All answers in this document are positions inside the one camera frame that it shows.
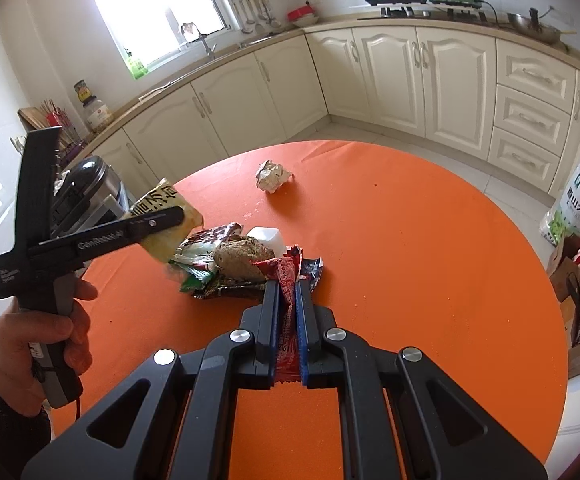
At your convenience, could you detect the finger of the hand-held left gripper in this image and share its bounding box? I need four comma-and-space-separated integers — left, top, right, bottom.
120, 206, 187, 245

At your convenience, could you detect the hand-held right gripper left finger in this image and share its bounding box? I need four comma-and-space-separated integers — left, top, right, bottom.
22, 280, 285, 480

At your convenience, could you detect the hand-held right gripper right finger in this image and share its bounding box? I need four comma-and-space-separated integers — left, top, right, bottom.
295, 280, 548, 480

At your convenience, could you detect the pale green snack packet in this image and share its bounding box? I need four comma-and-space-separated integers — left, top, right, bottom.
124, 177, 205, 263

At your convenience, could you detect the pile of wrappers and trash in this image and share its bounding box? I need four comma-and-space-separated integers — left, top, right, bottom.
177, 221, 271, 302

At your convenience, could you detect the person's left hand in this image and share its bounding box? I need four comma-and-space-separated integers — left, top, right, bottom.
0, 277, 100, 418

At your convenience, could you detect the brown bread piece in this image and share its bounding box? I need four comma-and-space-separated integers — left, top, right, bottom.
213, 240, 269, 282

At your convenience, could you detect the white plastic container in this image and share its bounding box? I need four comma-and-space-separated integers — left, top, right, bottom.
246, 226, 287, 257

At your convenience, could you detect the black electric pressure cooker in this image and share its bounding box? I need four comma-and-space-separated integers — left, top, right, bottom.
52, 156, 123, 238

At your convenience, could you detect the crumpled white paper ball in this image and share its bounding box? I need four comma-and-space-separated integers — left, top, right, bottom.
256, 160, 294, 194

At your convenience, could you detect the large glass jar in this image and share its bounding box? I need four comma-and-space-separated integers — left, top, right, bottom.
84, 97, 114, 133

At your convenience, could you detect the bundle of chopsticks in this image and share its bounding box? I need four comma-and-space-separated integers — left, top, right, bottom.
40, 99, 88, 158

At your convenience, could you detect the round orange table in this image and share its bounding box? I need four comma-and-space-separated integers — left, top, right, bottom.
52, 140, 570, 480

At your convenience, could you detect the wooden cutting board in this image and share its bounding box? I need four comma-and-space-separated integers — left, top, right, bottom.
18, 107, 50, 131

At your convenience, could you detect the green dish soap bottle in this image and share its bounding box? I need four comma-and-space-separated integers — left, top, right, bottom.
126, 49, 148, 80

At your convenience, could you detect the steel faucet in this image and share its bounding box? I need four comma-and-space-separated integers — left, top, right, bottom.
180, 22, 217, 60

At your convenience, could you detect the kitchen window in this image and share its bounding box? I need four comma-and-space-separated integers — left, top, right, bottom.
86, 0, 235, 68

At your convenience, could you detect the hanging utensil rack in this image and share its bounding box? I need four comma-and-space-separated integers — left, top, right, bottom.
227, 0, 283, 35

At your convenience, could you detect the red lidded bowl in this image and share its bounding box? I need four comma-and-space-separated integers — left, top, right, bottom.
287, 3, 321, 28

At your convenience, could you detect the cream kitchen cabinet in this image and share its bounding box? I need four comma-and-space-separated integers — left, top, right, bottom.
77, 22, 580, 201

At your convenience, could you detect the brown paper bag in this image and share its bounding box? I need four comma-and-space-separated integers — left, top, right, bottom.
547, 234, 580, 281

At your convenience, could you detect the cream cabinet drawer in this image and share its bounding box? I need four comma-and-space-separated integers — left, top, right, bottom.
492, 85, 571, 143
487, 127, 562, 181
495, 40, 577, 98

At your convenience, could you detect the white rice bag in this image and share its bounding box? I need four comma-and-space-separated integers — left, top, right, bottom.
540, 146, 580, 247

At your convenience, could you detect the black gas stove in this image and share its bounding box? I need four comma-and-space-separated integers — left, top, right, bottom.
360, 4, 493, 26

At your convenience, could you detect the steel wok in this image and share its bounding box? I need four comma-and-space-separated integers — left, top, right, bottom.
507, 6, 578, 46

